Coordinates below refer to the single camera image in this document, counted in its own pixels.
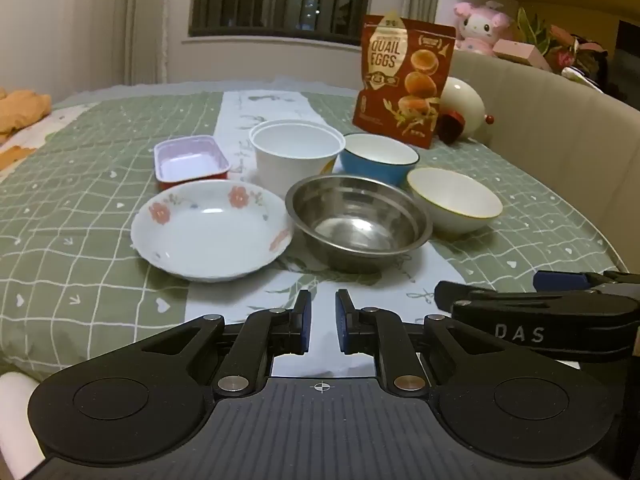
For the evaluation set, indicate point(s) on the white egg-shaped toy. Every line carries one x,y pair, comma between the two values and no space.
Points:
467,102

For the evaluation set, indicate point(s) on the white floral plate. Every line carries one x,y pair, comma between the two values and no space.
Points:
210,232

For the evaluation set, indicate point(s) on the pink box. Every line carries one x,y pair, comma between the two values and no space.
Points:
520,52

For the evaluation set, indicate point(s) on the red snack bag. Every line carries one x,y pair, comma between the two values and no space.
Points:
402,80

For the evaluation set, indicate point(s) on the pink rectangular tray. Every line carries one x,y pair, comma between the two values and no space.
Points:
192,162

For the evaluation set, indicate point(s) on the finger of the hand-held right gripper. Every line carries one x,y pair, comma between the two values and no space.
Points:
462,292
557,281

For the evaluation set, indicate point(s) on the orange cloth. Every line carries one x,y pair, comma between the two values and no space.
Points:
22,110

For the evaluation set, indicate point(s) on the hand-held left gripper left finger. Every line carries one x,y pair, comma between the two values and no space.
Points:
305,325

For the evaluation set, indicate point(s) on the blue enamel bowl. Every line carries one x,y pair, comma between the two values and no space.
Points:
377,157

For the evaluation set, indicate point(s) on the white gold-rimmed bowl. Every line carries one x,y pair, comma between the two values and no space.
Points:
452,200

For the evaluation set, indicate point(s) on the white paper bowl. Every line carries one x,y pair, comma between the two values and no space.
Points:
295,152

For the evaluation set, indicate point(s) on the stainless steel bowl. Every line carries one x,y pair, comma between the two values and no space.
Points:
357,222

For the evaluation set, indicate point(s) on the potted flowers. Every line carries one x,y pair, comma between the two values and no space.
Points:
560,40

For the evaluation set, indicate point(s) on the pink plush toy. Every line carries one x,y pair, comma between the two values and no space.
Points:
482,27

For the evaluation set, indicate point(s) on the beige curtain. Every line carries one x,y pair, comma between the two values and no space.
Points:
142,20

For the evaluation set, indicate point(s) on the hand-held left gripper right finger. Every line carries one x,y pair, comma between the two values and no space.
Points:
342,325

